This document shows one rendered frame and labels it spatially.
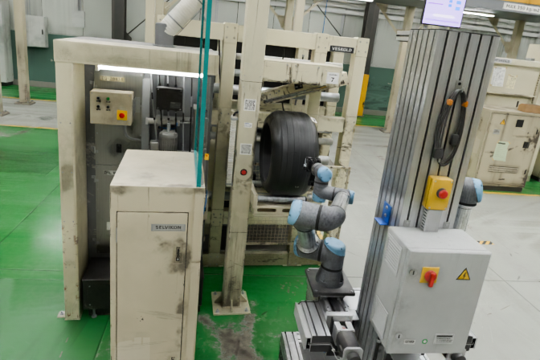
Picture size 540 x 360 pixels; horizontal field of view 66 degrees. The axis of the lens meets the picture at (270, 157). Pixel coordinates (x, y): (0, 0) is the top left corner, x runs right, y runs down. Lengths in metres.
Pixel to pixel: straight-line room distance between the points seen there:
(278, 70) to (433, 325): 1.84
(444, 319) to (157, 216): 1.26
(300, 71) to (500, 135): 4.62
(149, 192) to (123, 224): 0.19
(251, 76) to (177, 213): 1.08
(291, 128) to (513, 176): 5.29
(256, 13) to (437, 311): 1.83
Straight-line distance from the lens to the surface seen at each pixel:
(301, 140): 2.59
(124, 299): 2.13
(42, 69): 12.76
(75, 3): 12.47
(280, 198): 2.78
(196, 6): 2.86
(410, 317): 1.83
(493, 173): 7.23
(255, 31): 2.60
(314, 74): 2.97
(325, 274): 2.26
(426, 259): 1.71
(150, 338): 2.26
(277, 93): 3.07
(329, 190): 2.21
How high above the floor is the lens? 1.94
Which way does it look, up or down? 16 degrees down
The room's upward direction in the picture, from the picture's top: 6 degrees clockwise
